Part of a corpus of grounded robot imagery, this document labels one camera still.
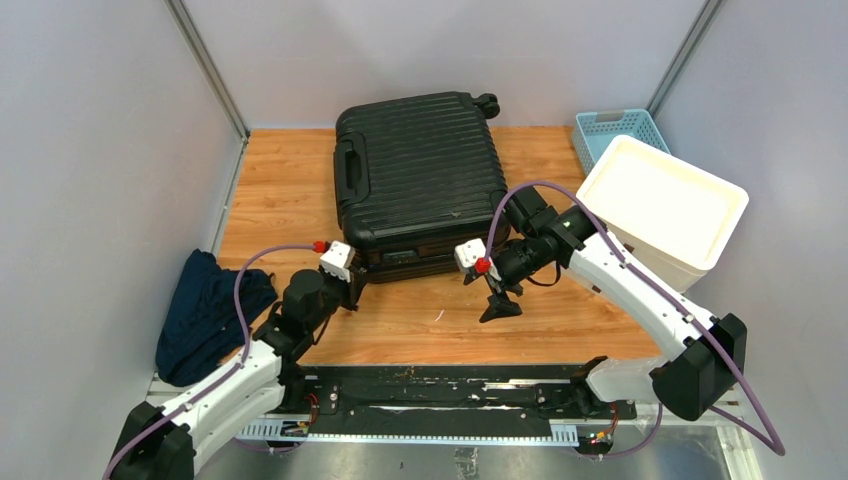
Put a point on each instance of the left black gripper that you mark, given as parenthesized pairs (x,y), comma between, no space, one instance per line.
(357,281)

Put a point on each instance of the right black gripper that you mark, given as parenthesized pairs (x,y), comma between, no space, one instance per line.
(500,306)

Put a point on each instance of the black ribbed hard-shell suitcase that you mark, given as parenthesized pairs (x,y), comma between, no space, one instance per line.
(415,177)

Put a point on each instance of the white three-drawer storage unit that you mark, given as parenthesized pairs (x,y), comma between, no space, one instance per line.
(676,217)

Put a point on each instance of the light blue plastic basket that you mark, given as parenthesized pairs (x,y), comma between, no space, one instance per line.
(594,131)

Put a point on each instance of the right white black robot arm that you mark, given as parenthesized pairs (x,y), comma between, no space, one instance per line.
(702,356)

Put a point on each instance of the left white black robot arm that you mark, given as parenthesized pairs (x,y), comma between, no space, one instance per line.
(176,439)

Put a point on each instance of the dark blue cloth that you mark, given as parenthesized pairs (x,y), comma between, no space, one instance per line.
(201,326)

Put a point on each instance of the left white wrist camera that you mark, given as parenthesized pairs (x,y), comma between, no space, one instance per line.
(337,260)

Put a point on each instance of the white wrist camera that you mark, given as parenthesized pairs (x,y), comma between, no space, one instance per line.
(472,260)
(337,260)

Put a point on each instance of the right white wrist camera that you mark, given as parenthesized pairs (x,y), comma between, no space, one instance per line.
(472,260)

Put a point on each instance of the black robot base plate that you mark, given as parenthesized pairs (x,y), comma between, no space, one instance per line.
(442,404)

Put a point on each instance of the left aluminium frame post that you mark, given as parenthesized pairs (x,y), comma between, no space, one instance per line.
(193,38)

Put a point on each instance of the aluminium frame post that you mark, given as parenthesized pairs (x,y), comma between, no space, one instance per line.
(687,48)
(193,38)

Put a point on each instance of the right aluminium frame post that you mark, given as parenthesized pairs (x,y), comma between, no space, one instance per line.
(687,48)

